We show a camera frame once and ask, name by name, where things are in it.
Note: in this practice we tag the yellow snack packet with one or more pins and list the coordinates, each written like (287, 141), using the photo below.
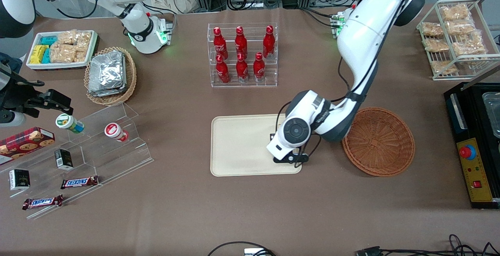
(38, 54)

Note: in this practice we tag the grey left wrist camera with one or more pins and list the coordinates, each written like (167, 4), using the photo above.
(300, 158)

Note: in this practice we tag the round brown wicker basket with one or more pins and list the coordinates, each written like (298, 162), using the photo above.
(381, 142)

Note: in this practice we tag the beige plastic tray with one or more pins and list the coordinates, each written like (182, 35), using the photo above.
(242, 146)

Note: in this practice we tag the clear bag of crackers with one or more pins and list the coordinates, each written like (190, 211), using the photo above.
(67, 37)
(62, 53)
(80, 56)
(84, 40)

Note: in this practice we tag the person leg in jeans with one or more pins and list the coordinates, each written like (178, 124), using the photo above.
(8, 62)

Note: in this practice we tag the oval light wicker basket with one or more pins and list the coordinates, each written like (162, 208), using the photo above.
(131, 76)

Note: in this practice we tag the snickers chocolate bar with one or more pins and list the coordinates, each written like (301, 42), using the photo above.
(79, 182)
(42, 202)

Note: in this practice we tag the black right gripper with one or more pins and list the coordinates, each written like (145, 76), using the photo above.
(20, 96)

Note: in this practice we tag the green lid yogurt cup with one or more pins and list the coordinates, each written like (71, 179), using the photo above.
(68, 123)

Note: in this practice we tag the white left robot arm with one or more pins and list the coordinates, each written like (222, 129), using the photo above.
(363, 33)

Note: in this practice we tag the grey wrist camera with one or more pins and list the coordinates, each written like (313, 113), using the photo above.
(11, 119)
(300, 158)

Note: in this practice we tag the black yellow control box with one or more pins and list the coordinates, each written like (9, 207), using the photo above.
(482, 193)

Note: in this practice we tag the white rectangular snack tray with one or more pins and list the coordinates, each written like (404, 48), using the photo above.
(58, 65)

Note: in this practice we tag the teal snack packet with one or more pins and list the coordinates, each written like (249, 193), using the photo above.
(49, 40)
(46, 56)

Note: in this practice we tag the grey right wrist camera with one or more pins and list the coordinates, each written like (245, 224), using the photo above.
(11, 119)

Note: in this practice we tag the red cola bottle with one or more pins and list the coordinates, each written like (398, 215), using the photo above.
(242, 70)
(268, 43)
(220, 45)
(222, 72)
(241, 43)
(259, 70)

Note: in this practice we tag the clear acrylic step display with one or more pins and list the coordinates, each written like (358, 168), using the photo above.
(109, 158)

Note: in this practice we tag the clear acrylic bottle rack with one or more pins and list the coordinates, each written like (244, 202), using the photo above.
(250, 85)

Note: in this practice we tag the red lid yogurt cup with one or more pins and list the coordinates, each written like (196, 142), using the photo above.
(115, 131)

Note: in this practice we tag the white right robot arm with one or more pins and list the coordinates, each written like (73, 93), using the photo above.
(137, 33)

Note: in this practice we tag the silver foil packet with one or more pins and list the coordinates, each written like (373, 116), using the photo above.
(107, 93)
(107, 68)

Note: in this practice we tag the clear bag of fried snacks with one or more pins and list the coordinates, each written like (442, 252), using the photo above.
(431, 29)
(468, 47)
(455, 11)
(460, 27)
(436, 45)
(444, 67)

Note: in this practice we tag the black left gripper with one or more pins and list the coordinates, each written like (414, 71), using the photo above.
(271, 136)

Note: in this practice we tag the red cookie box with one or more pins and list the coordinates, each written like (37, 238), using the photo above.
(25, 142)

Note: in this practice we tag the red emergency stop button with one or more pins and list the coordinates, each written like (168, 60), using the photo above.
(467, 152)

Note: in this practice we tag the small black box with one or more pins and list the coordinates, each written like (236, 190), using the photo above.
(63, 159)
(19, 179)

